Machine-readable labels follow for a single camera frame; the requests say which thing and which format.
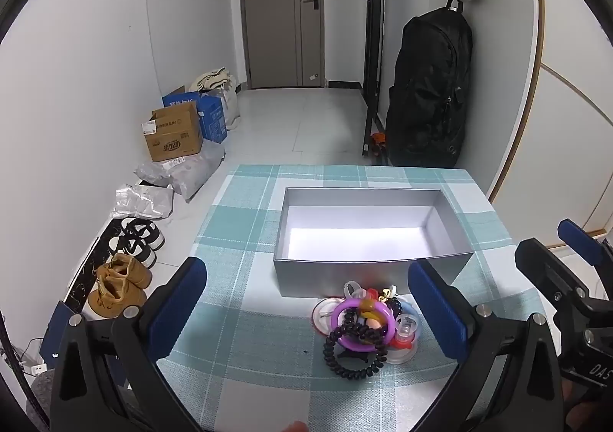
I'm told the tan boot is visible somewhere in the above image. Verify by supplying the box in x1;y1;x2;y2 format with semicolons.
96;252;153;289
87;269;147;318

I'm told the grey cardboard box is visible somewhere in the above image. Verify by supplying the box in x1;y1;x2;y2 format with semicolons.
273;187;475;299

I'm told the brown cardboard box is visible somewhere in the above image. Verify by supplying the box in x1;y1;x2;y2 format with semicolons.
141;101;204;163

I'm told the white wardrobe wooden trim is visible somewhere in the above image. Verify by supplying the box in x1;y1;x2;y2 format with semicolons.
486;0;613;251

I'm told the blue cardboard box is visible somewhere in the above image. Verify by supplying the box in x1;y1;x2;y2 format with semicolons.
162;86;228;144

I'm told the black and white sneaker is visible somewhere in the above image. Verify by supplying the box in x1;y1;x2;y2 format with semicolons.
108;233;158;268
117;217;166;251

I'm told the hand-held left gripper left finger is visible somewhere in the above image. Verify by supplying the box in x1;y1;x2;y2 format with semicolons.
50;257;208;432

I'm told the grey plastic parcel bag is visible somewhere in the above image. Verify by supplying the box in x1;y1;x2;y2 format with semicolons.
134;140;226;202

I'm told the blue shoebox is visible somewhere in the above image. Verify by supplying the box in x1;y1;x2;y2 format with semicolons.
41;300;72;361

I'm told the purple plastic ring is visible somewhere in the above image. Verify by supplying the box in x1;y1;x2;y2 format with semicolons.
330;298;396;349

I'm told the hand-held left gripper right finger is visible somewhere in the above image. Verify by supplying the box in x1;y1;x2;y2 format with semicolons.
407;258;566;432

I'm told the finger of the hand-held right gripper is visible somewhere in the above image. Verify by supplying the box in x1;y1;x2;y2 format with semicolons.
515;238;602;318
557;218;613;270

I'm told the black backpack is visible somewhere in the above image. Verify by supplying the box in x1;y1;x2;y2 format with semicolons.
385;0;475;169

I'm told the cream tote bag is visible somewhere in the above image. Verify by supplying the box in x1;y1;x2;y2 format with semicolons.
189;68;239;131

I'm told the teal checked tablecloth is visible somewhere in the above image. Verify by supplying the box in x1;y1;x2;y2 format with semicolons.
156;164;551;432

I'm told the white round badge red rim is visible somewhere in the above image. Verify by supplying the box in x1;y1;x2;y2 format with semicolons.
312;298;346;334

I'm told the clear plastic bag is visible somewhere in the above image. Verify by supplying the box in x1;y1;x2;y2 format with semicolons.
112;184;174;220

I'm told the black bead bracelet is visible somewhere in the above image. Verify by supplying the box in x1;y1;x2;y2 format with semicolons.
380;297;403;322

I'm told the black coil hair tie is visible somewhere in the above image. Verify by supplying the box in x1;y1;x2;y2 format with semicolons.
325;312;388;380

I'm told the black metal rack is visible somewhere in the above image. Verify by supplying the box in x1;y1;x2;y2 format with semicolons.
360;0;391;157

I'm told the grey door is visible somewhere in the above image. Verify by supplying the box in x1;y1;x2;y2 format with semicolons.
239;0;326;89

